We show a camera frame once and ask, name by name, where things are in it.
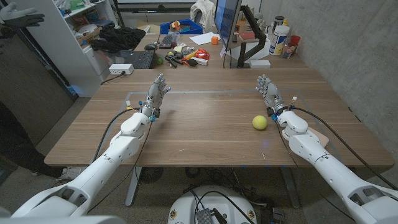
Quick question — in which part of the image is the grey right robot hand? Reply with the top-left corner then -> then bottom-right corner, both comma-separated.
256,73 -> 289,116

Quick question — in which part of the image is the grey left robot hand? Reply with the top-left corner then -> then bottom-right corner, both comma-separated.
141,73 -> 172,118

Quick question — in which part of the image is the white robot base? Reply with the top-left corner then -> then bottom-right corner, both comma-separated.
167,185 -> 258,224

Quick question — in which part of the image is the yellow tennis ball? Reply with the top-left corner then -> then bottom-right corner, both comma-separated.
252,115 -> 268,131

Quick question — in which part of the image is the flat white box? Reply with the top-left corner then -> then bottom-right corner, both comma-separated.
249,58 -> 271,69

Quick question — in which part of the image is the person's gloved hand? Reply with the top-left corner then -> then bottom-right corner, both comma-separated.
0,2 -> 45,29

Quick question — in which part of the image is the black keyboard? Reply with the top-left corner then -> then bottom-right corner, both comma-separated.
158,33 -> 175,50
119,49 -> 156,70

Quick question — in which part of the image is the white power strip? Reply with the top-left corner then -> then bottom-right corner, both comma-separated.
108,63 -> 135,75

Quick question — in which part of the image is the white canister blue label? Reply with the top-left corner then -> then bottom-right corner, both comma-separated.
269,25 -> 290,57

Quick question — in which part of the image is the red plastic bag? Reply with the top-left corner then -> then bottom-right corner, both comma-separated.
195,48 -> 211,60

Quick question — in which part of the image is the black cloth heap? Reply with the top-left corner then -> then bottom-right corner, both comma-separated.
89,26 -> 146,53

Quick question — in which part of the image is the white paper sheet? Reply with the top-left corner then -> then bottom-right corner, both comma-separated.
189,32 -> 220,46

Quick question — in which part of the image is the blue plastic bin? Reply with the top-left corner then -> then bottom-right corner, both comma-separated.
159,18 -> 204,35

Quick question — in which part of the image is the black round fan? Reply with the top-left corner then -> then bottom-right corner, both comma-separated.
139,167 -> 164,184

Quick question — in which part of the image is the computer monitor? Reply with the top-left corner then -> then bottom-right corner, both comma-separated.
214,0 -> 243,51

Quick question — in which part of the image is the grey table leg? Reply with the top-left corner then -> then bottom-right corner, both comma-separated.
124,167 -> 142,207
279,167 -> 301,209

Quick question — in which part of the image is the white jacket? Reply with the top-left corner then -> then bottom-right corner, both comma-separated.
190,0 -> 216,30

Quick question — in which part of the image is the white shelf unit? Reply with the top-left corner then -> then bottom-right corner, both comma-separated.
6,0 -> 119,98

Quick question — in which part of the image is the white sneaker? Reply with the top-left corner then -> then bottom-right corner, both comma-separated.
57,167 -> 82,181

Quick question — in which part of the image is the person's dark trouser leg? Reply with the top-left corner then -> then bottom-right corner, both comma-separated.
0,102 -> 63,179

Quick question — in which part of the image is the white robot torso edge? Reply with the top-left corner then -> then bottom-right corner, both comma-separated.
0,207 -> 127,224

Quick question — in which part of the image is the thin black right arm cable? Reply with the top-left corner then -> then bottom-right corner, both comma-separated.
273,119 -> 356,222

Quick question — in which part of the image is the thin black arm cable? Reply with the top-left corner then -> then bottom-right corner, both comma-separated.
86,120 -> 154,214
273,119 -> 356,222

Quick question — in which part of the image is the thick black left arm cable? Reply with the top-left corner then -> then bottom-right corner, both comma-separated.
92,107 -> 141,163

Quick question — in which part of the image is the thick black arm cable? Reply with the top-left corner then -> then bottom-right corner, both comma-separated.
92,107 -> 141,163
292,106 -> 398,191

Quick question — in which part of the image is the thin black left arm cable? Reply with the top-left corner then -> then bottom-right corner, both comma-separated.
86,120 -> 154,214

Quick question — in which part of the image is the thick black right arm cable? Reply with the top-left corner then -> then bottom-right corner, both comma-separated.
292,106 -> 398,191

